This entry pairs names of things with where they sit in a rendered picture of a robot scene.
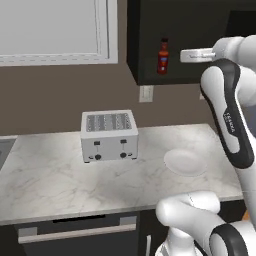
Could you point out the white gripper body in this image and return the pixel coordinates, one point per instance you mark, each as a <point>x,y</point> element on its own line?
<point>196,55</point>

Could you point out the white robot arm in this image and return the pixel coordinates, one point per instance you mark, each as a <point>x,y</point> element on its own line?
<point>230,110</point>

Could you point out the red condiment bottle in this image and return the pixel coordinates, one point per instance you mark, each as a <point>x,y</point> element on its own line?
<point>163,60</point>

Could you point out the white round plate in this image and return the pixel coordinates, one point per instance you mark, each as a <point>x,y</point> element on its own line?
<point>185,162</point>

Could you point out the white four-slot toaster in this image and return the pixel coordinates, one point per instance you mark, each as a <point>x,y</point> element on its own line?
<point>109,140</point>

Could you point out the black base cupboard door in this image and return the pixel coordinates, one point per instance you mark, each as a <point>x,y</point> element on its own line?
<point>151,230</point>

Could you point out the black dishwasher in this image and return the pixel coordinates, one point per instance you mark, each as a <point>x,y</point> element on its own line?
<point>80,236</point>

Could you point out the black wall cupboard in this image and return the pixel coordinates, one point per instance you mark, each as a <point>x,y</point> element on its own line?
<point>186,23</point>

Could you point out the white wall outlet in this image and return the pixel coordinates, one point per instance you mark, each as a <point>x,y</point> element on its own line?
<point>146,93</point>

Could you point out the white window frame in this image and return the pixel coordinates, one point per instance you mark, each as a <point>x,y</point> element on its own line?
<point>56,30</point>

